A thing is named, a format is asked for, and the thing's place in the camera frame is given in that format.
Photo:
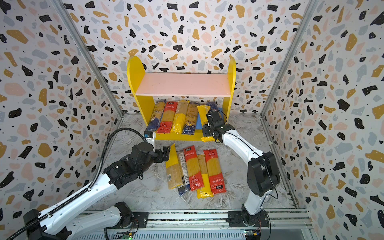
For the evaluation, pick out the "dark blue Anko pasta bag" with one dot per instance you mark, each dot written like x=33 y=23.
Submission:
x=156 y=116

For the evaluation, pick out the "yellow end spaghetti bag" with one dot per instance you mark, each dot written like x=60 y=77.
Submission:
x=205 y=191

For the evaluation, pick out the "red black-label spaghetti bag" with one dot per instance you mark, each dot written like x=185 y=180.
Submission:
x=167 y=117

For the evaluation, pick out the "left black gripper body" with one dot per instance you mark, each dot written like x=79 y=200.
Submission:
x=156 y=156

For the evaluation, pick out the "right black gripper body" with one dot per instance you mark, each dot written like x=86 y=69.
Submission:
x=212 y=122

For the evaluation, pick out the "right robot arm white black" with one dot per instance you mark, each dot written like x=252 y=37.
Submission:
x=262 y=170

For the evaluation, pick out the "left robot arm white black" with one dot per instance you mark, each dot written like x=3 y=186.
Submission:
x=62 y=221

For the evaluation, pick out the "yellow top spaghetti bag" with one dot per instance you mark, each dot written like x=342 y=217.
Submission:
x=173 y=169

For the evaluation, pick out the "blue starry pasta bag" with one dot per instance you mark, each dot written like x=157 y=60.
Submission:
x=191 y=119

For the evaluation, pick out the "yellow shelf with coloured boards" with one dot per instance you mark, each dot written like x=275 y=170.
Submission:
x=146 y=86

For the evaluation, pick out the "white label noodle bag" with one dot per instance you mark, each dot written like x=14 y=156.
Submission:
x=185 y=177

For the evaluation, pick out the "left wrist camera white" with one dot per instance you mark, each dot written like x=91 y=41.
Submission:
x=150 y=137

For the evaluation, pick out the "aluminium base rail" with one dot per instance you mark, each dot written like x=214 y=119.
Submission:
x=274 y=224

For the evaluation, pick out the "blue Barilla spaghetti pack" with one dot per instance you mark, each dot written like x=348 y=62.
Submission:
x=213 y=107

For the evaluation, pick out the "yellow Pastatime bag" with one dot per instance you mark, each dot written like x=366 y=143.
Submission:
x=180 y=117
x=203 y=111

